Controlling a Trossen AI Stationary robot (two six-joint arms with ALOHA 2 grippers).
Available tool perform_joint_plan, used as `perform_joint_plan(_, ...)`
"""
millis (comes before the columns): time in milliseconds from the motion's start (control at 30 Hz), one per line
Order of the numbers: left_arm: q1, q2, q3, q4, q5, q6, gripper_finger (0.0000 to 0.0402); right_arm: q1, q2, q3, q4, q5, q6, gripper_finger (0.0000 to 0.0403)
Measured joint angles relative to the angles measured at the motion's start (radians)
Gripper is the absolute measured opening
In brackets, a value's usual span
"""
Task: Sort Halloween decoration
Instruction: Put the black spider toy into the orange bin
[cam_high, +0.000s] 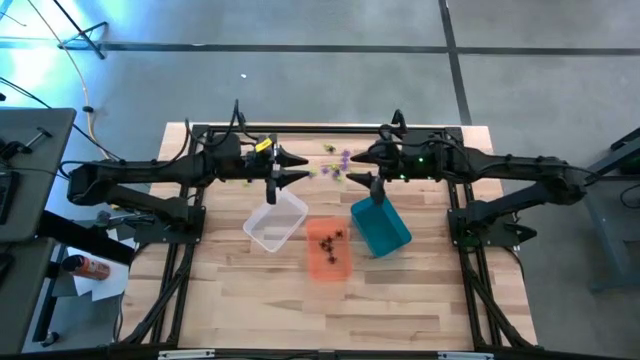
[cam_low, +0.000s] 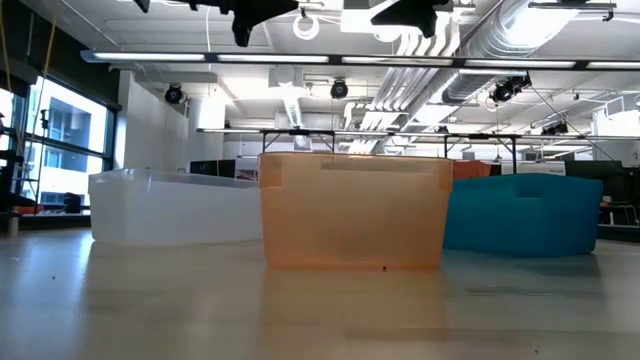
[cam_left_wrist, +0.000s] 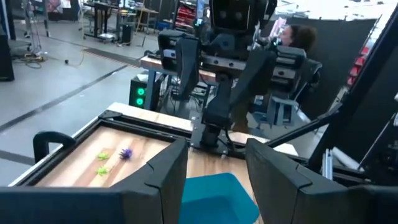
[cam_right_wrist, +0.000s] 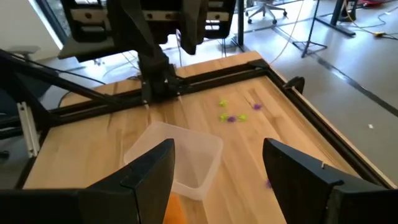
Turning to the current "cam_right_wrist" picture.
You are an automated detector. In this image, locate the black tripod stand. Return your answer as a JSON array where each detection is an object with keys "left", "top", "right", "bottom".
[{"left": 292, "top": 0, "right": 328, "bottom": 59}]

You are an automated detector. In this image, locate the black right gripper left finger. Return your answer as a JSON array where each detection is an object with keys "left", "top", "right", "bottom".
[{"left": 0, "top": 138, "right": 175, "bottom": 224}]

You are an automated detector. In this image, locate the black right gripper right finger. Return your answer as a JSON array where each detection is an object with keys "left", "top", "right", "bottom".
[{"left": 262, "top": 138, "right": 398, "bottom": 224}]

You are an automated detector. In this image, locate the black frame bracket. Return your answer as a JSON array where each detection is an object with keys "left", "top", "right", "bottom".
[{"left": 283, "top": 76, "right": 306, "bottom": 95}]

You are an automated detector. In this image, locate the silver aluminium extrusion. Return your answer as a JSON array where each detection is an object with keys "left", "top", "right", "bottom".
[{"left": 17, "top": 101, "right": 41, "bottom": 159}]

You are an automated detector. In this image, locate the grey office chair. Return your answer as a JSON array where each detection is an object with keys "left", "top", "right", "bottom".
[{"left": 244, "top": 0, "right": 289, "bottom": 26}]

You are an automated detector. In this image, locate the black aluminium table frame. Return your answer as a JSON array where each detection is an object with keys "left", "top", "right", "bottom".
[{"left": 0, "top": 48, "right": 391, "bottom": 190}]

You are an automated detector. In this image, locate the black vertical pole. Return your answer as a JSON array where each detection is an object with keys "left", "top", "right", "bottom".
[{"left": 236, "top": 0, "right": 246, "bottom": 50}]

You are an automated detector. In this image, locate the black shelf unit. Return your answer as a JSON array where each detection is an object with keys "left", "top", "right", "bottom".
[{"left": 60, "top": 0, "right": 237, "bottom": 43}]

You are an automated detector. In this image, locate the clear plastic container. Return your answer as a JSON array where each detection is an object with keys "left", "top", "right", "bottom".
[{"left": 123, "top": 121, "right": 224, "bottom": 201}]

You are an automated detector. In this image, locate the orange plastic container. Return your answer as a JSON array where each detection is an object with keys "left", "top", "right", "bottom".
[{"left": 163, "top": 192, "right": 189, "bottom": 224}]

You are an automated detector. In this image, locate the yellow extension cable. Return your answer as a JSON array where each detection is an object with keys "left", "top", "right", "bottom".
[{"left": 343, "top": 0, "right": 398, "bottom": 40}]

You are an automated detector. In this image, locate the black desk leg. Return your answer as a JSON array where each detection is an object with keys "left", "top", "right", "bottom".
[{"left": 315, "top": 0, "right": 358, "bottom": 38}]

